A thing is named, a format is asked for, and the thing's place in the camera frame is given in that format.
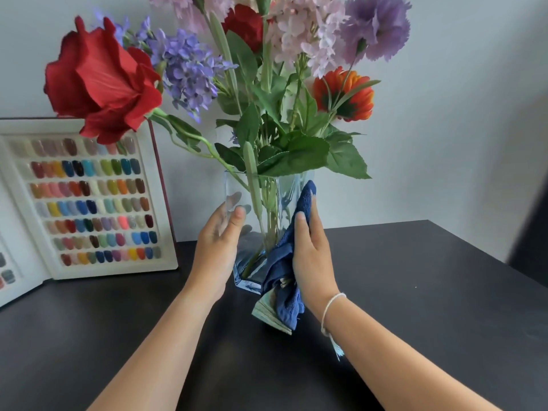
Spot dark blue cleaning cloth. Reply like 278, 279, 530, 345
251, 180, 318, 337

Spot blue violet hydrangea flower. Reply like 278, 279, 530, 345
137, 27, 239, 124

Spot orange gerbera flower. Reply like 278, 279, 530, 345
311, 66, 377, 123

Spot person's left forearm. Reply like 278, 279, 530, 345
87, 283, 224, 411

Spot small blue flower sprig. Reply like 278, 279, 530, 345
92, 7, 153, 48

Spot pink hydrangea flower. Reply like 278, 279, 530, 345
265, 0, 350, 80

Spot person's right hand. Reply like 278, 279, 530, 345
292, 193, 342, 316

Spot person's left hand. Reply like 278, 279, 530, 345
186, 192, 254, 299

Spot white string bracelet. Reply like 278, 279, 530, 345
321, 292, 347, 361

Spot blue square glass vase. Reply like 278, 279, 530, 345
224, 168, 316, 295

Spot white nail colour sample book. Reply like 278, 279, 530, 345
0, 117, 179, 309

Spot rows of coloured nail samples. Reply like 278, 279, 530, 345
0, 136, 162, 291

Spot red carnation flower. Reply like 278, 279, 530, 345
221, 3, 265, 54

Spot green leaves and stems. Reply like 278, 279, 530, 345
147, 0, 382, 272

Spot person's right forearm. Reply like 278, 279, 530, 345
306, 292, 502, 411

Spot pale pink flower cluster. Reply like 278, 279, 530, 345
145, 0, 234, 35

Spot large red artificial rose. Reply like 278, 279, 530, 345
43, 15, 164, 145

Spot purple carnation flower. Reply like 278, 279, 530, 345
340, 0, 413, 63

